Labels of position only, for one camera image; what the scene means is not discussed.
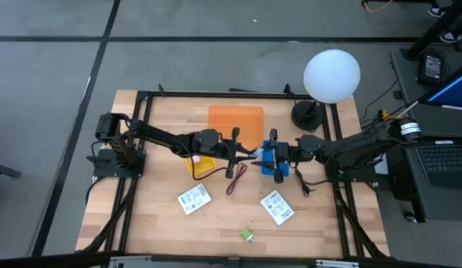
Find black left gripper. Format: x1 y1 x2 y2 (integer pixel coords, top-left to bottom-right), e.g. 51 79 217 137
218 127 256 179

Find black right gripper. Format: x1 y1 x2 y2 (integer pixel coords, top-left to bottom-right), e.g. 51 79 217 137
252 128 300 185

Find magenta usb cable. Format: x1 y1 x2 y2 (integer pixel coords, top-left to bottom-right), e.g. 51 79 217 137
225 162 248 197

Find white card reader box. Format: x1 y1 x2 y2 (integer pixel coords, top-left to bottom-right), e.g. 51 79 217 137
259 189 296 226
177 182 212 216

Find orange translucent plastic bin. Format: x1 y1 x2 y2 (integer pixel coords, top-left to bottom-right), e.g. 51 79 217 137
207 104 265 150

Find blue plastic basket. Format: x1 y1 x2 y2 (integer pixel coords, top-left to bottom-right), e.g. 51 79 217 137
261 139 291 177

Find yellow plastic basket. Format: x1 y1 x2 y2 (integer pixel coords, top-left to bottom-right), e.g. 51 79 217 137
185 155 218 176

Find black round lamp base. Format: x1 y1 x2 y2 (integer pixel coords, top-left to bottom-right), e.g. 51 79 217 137
290 99 325 132

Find white globe lamp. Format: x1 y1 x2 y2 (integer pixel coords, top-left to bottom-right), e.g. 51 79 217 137
303 48 361 105

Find black laptop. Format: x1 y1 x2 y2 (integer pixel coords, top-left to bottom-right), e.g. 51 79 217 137
413 138 462 191

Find black power adapter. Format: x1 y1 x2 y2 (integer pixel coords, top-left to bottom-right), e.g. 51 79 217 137
417 49 447 87

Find black computer monitor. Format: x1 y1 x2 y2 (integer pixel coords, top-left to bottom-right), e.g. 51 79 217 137
417 61 462 112

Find black diagonal stand leg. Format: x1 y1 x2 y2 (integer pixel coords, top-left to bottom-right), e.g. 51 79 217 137
401 0 462 61

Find person's shoe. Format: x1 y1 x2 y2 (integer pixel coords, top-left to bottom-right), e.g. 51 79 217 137
439 31 462 44
427 6 447 19

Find long black crossbar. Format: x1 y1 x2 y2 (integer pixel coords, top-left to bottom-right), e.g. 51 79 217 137
0 252 462 268

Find dark grey floor object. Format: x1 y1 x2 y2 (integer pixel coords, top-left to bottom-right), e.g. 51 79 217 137
0 162 22 180

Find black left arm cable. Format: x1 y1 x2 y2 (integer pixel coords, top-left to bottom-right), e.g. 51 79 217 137
189 154 232 182

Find black aluminium table frame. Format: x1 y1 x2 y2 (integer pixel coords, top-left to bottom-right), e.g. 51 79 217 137
75 83 391 261

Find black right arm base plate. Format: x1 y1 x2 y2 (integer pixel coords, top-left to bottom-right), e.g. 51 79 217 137
325 159 378 183

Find yellow cable connector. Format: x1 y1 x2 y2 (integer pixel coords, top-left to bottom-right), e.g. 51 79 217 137
378 109 399 122

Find black floor cables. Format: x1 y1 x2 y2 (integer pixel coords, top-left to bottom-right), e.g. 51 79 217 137
359 78 399 126

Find silver metal bracket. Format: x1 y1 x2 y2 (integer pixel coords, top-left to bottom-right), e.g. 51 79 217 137
108 255 153 268
314 259 360 268

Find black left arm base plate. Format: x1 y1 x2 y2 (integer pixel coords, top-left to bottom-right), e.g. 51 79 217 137
92 148 146 179

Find white cable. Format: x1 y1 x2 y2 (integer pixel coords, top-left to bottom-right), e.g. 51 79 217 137
398 100 419 116

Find yellow floor cable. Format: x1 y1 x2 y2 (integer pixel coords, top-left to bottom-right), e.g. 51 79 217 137
362 0 395 14

